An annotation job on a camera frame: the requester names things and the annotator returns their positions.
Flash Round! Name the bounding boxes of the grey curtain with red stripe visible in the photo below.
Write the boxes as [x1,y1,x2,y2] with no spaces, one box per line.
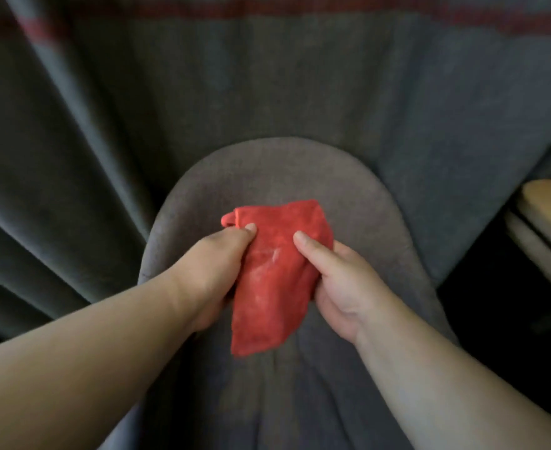
[0,0,551,340]

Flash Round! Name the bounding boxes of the person's right forearm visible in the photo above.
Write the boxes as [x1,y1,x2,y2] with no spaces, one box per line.
[355,310,551,450]

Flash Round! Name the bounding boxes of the person's left forearm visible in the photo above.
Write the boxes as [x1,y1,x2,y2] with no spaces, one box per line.
[0,272,194,450]

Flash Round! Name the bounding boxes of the person's left hand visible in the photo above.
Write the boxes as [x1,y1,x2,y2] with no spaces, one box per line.
[167,223,258,334]

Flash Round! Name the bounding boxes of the light wooden furniture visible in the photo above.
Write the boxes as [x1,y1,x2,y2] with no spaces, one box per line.
[505,178,551,307]

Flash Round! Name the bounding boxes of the red cloth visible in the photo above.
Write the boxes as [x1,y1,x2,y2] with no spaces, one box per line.
[221,199,334,358]

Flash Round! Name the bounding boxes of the grey ironing board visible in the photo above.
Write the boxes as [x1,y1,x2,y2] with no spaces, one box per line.
[98,137,459,450]

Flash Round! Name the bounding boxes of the person's right hand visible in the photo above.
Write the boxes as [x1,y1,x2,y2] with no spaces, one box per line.
[293,230,409,346]

